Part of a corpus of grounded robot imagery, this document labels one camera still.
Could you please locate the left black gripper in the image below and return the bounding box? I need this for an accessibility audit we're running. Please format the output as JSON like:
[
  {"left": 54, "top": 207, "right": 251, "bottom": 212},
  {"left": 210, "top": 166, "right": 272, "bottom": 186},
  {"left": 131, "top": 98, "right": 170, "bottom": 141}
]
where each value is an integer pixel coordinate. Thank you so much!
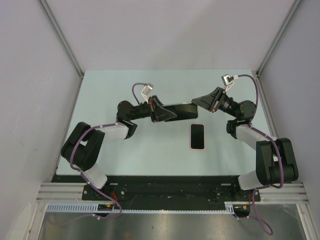
[{"left": 129, "top": 96, "right": 177, "bottom": 124}]

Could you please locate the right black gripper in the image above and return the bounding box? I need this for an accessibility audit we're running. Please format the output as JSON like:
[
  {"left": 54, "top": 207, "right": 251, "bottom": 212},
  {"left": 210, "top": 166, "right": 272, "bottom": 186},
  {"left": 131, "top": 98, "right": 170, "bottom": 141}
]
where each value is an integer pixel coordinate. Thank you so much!
[{"left": 191, "top": 87, "right": 238, "bottom": 119}]

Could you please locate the black phone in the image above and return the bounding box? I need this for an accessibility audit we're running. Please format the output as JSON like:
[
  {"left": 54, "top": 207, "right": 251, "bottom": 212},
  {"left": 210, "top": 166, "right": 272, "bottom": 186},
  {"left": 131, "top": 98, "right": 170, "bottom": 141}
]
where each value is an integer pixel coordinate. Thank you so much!
[{"left": 163, "top": 102, "right": 199, "bottom": 122}]

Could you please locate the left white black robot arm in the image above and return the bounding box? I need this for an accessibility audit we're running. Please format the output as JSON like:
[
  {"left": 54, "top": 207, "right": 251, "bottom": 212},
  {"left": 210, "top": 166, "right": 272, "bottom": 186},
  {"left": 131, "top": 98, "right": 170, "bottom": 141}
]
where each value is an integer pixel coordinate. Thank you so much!
[{"left": 60, "top": 96, "right": 178, "bottom": 200}]

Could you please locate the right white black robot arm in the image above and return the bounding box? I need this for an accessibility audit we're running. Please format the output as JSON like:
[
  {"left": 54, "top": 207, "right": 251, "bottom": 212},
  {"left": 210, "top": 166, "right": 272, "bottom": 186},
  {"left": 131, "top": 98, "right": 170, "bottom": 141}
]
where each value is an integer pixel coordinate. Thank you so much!
[{"left": 191, "top": 87, "right": 299, "bottom": 201}]

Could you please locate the pink cased phone on table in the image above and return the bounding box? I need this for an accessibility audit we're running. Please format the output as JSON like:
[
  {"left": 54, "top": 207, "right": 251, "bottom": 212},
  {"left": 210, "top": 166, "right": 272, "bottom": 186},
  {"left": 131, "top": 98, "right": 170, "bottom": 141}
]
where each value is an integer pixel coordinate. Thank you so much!
[{"left": 190, "top": 123, "right": 205, "bottom": 150}]

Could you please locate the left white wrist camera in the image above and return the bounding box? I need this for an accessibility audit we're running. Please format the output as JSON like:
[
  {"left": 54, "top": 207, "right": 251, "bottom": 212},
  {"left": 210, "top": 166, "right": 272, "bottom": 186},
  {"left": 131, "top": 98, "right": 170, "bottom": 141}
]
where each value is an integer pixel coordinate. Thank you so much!
[{"left": 141, "top": 83, "right": 154, "bottom": 102}]

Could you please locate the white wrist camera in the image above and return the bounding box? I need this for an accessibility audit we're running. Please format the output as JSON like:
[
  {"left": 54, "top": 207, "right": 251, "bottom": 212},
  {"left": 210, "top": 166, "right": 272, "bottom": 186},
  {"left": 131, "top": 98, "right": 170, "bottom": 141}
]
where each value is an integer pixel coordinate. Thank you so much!
[
  {"left": 141, "top": 83, "right": 154, "bottom": 102},
  {"left": 221, "top": 74, "right": 239, "bottom": 92}
]

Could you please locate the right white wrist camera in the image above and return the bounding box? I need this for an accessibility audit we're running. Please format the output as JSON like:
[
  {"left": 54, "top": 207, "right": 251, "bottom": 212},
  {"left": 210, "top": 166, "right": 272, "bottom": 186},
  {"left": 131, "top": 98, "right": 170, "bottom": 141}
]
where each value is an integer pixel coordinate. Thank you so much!
[{"left": 221, "top": 74, "right": 239, "bottom": 92}]

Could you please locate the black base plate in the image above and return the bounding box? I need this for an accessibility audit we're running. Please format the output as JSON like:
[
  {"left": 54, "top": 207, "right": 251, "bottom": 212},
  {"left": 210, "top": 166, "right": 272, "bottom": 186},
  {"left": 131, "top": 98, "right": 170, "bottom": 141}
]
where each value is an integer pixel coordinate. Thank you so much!
[{"left": 51, "top": 174, "right": 293, "bottom": 203}]

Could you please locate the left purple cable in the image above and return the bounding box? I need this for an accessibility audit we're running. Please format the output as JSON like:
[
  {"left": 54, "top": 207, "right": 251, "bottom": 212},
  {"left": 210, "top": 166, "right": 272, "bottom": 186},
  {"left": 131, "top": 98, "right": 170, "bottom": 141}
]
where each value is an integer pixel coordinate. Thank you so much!
[{"left": 47, "top": 82, "right": 148, "bottom": 227}]

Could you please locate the purple cable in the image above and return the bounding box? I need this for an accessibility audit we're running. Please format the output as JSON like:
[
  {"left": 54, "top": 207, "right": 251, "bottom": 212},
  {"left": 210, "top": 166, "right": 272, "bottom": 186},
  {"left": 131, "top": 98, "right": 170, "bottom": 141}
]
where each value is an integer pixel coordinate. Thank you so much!
[
  {"left": 233, "top": 74, "right": 285, "bottom": 236},
  {"left": 47, "top": 82, "right": 148, "bottom": 227}
]

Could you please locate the white slotted cable duct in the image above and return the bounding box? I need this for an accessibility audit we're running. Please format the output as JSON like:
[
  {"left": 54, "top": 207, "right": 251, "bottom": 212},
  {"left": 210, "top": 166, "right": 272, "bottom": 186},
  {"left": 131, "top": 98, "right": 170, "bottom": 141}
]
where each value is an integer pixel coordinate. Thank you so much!
[{"left": 46, "top": 202, "right": 234, "bottom": 214}]

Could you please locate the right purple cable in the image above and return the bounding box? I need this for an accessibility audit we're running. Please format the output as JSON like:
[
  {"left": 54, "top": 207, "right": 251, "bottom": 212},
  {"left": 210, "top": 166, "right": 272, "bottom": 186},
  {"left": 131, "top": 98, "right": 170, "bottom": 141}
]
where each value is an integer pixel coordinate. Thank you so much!
[{"left": 233, "top": 74, "right": 285, "bottom": 236}]

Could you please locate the right aluminium corner post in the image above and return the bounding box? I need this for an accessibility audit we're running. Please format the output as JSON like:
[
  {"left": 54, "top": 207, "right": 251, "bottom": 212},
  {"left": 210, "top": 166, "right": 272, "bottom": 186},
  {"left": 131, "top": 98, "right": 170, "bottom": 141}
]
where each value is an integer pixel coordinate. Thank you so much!
[{"left": 255, "top": 0, "right": 304, "bottom": 77}]

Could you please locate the aluminium corner post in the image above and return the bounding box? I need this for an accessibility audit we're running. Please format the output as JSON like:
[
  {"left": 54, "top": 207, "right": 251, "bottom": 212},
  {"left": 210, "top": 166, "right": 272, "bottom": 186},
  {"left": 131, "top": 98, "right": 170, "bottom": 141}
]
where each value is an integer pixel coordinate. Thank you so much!
[
  {"left": 37, "top": 0, "right": 85, "bottom": 80},
  {"left": 255, "top": 0, "right": 304, "bottom": 77}
]

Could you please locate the left aluminium corner post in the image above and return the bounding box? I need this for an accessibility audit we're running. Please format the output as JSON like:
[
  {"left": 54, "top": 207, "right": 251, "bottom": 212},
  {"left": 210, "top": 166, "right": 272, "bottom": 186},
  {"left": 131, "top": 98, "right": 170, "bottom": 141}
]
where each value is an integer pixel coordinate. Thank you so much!
[{"left": 37, "top": 0, "right": 85, "bottom": 80}]

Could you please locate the aluminium frame rail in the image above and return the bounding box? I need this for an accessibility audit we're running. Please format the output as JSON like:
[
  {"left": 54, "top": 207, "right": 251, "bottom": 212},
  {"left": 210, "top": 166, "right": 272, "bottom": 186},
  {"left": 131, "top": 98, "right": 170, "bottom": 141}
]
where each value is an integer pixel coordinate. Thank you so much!
[{"left": 36, "top": 182, "right": 309, "bottom": 204}]

